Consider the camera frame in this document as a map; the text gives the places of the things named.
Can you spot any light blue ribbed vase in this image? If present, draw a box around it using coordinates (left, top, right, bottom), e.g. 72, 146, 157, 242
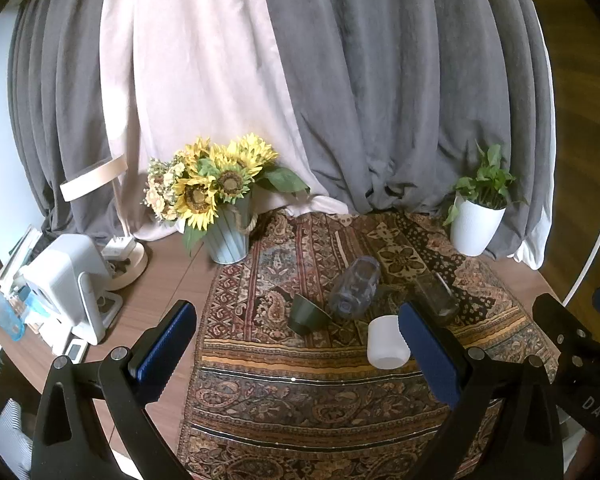
202, 192, 258, 265

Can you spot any clear blue bottle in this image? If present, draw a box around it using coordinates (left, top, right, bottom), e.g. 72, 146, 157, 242
0, 280, 27, 343

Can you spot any green leafy plant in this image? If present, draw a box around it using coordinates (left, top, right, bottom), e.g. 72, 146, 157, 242
442, 142, 528, 226

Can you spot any white desktop appliance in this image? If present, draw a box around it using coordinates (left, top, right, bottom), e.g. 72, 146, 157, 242
22, 234, 121, 346

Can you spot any white ribbed object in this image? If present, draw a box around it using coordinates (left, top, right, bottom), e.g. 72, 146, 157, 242
0, 399, 34, 472

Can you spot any white plant pot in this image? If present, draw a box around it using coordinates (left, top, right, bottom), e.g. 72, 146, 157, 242
450, 195, 507, 257

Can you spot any grey curtain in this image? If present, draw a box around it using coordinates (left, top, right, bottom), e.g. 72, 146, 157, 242
7, 0, 146, 248
260, 0, 553, 261

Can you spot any dark tinted glass cup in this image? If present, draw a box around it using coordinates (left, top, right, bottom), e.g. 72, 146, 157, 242
414, 274, 460, 326

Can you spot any pale pink curtain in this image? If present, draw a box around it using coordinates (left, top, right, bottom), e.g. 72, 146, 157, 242
100, 0, 361, 243

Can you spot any stack of upright books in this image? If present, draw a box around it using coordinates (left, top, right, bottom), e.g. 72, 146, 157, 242
0, 225, 42, 283

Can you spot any patterned paisley table cloth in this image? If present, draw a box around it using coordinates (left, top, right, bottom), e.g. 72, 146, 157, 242
176, 210, 561, 480

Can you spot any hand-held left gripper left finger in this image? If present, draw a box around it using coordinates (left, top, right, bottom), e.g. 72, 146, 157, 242
30, 300, 198, 480

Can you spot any white sheer curtain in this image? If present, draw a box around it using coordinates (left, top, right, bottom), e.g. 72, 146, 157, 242
512, 10, 556, 271

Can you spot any sunflower bouquet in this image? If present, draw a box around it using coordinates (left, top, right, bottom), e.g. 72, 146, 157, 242
141, 133, 311, 256

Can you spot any white plastic cup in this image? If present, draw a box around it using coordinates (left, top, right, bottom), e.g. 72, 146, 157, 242
367, 315, 412, 370

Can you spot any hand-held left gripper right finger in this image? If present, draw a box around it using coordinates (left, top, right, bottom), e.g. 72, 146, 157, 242
397, 301, 565, 480

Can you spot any white power adapter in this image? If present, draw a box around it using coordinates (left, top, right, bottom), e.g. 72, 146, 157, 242
102, 237, 136, 261

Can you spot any dark green cup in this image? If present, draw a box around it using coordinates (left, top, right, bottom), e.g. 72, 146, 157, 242
288, 294, 335, 335

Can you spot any small white device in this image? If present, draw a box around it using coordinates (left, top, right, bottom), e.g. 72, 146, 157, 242
65, 339, 89, 364

